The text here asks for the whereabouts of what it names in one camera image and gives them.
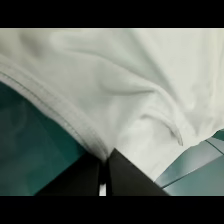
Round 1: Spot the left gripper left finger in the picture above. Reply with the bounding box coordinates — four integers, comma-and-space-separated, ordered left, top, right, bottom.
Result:
34, 150, 103, 197

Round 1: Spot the white T-shirt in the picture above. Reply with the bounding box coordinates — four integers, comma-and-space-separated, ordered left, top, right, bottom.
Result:
0, 27, 224, 197

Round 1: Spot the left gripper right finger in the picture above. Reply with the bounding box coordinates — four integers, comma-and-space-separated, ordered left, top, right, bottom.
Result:
105, 148, 169, 197

